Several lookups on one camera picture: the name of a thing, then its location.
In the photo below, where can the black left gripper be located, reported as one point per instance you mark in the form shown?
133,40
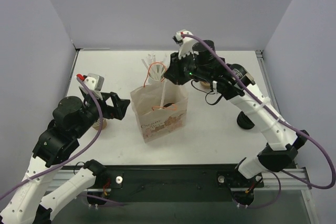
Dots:
104,105

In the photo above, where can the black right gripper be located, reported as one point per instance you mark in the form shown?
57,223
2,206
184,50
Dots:
177,67

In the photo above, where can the single white straw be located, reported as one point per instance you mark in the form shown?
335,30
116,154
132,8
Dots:
163,94

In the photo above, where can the black plastic cup lid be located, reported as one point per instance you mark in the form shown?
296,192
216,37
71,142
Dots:
168,105

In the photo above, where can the beige paper takeout bag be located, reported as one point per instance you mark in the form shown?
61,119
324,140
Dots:
152,120

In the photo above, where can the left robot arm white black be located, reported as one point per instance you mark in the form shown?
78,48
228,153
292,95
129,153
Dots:
72,118

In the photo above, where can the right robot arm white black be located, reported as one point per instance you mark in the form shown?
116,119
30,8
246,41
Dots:
235,84

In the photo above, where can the wrapped white straws bundle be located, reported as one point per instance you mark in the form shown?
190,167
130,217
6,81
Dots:
155,65

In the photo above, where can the brown pulp cup carrier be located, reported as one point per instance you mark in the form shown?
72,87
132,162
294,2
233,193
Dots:
206,85

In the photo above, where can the stack of paper cups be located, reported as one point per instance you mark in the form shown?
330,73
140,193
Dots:
100,124

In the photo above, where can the white straw holder cup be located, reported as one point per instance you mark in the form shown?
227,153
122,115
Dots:
153,79

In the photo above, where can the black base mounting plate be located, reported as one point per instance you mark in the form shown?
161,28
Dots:
125,184

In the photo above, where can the stack of black lids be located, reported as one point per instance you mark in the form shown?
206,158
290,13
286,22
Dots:
244,122

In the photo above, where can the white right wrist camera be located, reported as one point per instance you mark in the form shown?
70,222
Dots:
185,43

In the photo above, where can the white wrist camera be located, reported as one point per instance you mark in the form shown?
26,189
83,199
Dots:
185,43
94,82

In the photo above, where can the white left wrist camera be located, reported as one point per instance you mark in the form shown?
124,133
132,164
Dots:
94,82

